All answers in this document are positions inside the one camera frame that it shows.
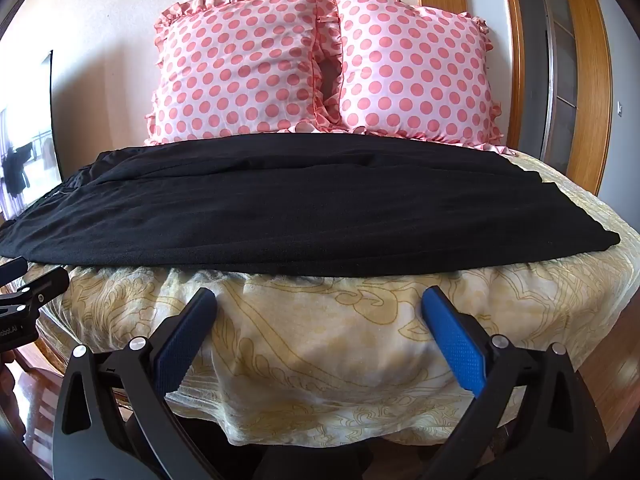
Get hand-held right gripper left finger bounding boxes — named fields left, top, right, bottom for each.
left=50, top=287, right=219, bottom=480

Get dark framed window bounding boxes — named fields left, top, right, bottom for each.
left=0, top=50, right=64, bottom=222

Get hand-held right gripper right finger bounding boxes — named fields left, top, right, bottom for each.
left=421, top=285, right=609, bottom=480

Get yellow patterned bedspread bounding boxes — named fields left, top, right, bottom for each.
left=39, top=149, right=640, bottom=447

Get black pants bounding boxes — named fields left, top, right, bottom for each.
left=0, top=131, right=622, bottom=281

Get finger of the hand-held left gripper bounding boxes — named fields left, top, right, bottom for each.
left=0, top=256, right=29, bottom=285
left=0, top=266, right=71, bottom=312

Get wooden door frame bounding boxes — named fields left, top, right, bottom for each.
left=500, top=0, right=614, bottom=202

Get glass panel door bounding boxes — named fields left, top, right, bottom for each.
left=539, top=0, right=577, bottom=177

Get pink polka dot pillow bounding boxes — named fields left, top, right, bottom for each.
left=144, top=0, right=346, bottom=147
left=315, top=0, right=507, bottom=155

